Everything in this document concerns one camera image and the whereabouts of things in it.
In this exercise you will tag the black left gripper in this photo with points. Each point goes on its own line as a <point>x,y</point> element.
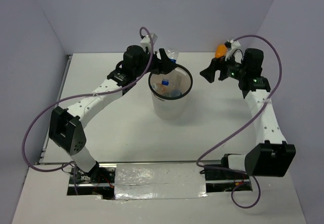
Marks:
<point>164,66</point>

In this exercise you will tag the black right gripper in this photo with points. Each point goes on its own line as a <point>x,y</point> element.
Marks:
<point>209,73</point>

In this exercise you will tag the orange bottle with label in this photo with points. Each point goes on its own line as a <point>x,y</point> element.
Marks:
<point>221,51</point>

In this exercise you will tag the blue label white cap bottle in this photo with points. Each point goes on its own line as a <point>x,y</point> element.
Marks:
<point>175,93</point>

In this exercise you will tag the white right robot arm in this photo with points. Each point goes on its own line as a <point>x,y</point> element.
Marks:
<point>272,155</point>

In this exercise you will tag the white bin with black rim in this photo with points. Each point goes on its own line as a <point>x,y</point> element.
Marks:
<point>168,108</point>

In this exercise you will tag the silver foil tape panel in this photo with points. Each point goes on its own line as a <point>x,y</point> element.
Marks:
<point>158,181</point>

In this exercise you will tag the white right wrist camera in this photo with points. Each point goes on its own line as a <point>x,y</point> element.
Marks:
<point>231,46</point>

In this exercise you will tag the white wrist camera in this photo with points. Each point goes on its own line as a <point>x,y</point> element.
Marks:
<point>147,41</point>
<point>231,46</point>

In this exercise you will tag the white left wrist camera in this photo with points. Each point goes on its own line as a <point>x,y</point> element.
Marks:
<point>147,41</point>

